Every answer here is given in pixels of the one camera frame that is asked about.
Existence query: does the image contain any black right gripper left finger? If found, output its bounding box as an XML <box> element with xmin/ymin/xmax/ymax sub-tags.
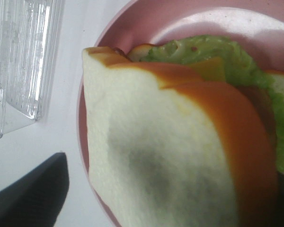
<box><xmin>0</xmin><ymin>152</ymin><xmax>69</xmax><ymax>227</ymax></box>

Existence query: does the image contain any white bread slice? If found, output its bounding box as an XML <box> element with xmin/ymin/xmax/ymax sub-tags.
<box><xmin>127</xmin><ymin>40</ymin><xmax>284</xmax><ymax>104</ymax></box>
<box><xmin>82</xmin><ymin>47</ymin><xmax>278</xmax><ymax>227</ymax></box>

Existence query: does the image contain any yellow cheese slice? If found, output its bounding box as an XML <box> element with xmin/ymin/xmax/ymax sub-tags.
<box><xmin>188</xmin><ymin>57</ymin><xmax>226</xmax><ymax>82</ymax></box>

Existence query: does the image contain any pink round plate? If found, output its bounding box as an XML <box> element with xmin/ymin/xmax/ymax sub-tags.
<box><xmin>79</xmin><ymin>0</ymin><xmax>284</xmax><ymax>227</ymax></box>

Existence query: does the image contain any left clear plastic bin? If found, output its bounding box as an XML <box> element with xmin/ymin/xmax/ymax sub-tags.
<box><xmin>0</xmin><ymin>0</ymin><xmax>64</xmax><ymax>138</ymax></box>

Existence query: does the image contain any green lettuce leaf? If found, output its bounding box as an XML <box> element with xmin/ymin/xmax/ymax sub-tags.
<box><xmin>136</xmin><ymin>35</ymin><xmax>284</xmax><ymax>174</ymax></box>

